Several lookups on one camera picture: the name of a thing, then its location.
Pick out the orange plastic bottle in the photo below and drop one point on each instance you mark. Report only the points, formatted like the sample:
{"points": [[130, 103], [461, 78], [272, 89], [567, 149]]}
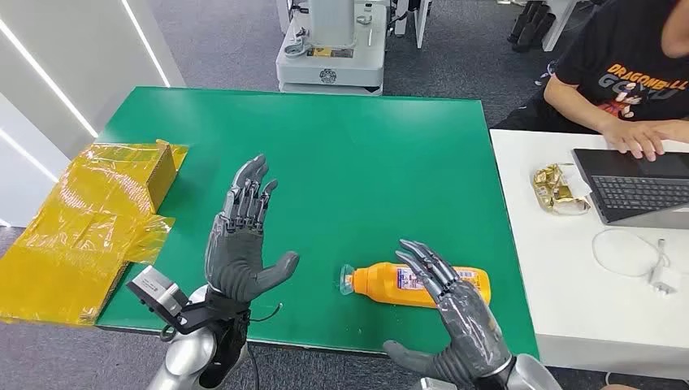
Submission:
{"points": [[382, 282]]}

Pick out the dark grey laptop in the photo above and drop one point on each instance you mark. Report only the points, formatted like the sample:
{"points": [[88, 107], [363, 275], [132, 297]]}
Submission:
{"points": [[630, 188]]}

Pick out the yellow taped cardboard box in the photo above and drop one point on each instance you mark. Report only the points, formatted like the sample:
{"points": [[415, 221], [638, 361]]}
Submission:
{"points": [[81, 237]]}

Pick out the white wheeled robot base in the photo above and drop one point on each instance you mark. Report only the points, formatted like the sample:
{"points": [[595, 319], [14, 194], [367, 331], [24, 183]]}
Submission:
{"points": [[331, 64]]}

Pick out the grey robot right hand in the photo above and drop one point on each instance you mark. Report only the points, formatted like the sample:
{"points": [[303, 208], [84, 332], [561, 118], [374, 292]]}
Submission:
{"points": [[471, 328]]}

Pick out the person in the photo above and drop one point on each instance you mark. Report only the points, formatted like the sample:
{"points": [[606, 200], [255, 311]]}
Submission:
{"points": [[619, 59]]}

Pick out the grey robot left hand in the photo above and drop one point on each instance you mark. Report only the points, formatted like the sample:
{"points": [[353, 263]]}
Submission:
{"points": [[237, 264]]}

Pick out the gold foil wrapper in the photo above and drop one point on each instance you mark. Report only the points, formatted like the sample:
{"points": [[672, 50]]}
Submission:
{"points": [[554, 188]]}

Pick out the white furniture leg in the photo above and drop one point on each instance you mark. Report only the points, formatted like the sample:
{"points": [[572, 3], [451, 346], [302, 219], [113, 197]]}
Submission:
{"points": [[557, 24]]}

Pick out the person's right hand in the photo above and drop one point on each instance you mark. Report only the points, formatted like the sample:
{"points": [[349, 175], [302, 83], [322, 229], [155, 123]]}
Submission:
{"points": [[638, 137]]}

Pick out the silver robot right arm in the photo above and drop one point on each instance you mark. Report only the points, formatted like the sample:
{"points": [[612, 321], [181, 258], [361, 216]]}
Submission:
{"points": [[533, 377]]}

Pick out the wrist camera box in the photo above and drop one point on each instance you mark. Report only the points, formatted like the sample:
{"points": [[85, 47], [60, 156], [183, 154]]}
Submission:
{"points": [[437, 385], [156, 290]]}

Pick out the white charger adapter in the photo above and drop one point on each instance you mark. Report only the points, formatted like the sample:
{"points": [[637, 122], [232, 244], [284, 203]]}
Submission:
{"points": [[665, 281]]}

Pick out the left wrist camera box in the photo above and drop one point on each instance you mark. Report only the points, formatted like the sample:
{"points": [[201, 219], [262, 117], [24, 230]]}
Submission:
{"points": [[156, 290]]}

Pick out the white upright panel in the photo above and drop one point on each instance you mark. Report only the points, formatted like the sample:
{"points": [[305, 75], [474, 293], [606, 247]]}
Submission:
{"points": [[421, 21]]}

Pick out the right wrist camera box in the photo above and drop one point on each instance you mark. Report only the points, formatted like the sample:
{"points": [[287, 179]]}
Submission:
{"points": [[437, 385]]}

